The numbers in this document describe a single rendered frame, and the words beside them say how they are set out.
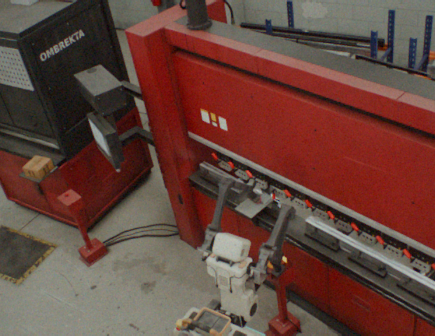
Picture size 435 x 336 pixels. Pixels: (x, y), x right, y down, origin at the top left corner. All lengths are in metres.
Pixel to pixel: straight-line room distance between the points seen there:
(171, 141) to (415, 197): 2.20
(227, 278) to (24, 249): 3.09
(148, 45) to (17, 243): 2.99
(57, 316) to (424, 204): 3.49
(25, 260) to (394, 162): 4.08
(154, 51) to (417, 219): 2.29
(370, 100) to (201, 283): 2.73
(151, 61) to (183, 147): 0.90
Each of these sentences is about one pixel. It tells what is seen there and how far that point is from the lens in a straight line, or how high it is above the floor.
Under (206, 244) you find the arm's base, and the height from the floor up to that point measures 1.23.
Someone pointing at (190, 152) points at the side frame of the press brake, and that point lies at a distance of 4.98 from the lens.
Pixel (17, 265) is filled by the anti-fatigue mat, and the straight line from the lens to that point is 6.17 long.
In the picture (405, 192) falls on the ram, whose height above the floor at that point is 1.68.
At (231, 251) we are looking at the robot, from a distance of 3.64.
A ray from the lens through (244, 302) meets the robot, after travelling 3.95.
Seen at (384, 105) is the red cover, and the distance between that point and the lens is 3.20.
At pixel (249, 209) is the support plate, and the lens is 4.41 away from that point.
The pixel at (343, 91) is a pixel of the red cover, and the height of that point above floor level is 2.25.
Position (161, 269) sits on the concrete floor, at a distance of 5.51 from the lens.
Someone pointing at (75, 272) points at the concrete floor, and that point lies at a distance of 5.81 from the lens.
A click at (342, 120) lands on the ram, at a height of 2.02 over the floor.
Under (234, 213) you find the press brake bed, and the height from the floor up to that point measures 0.74.
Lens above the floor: 3.93
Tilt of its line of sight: 37 degrees down
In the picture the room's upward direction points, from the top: 11 degrees counter-clockwise
